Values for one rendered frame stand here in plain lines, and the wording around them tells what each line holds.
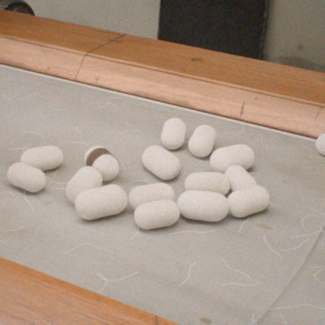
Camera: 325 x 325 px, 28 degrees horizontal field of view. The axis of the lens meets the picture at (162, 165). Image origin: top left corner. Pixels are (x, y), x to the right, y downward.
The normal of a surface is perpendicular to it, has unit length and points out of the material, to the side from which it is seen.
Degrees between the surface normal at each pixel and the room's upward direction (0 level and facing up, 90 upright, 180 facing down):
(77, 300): 0
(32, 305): 0
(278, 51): 89
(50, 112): 0
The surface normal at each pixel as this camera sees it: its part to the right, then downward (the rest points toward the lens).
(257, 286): 0.05, -0.88
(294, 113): -0.28, -0.34
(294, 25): -0.41, 0.40
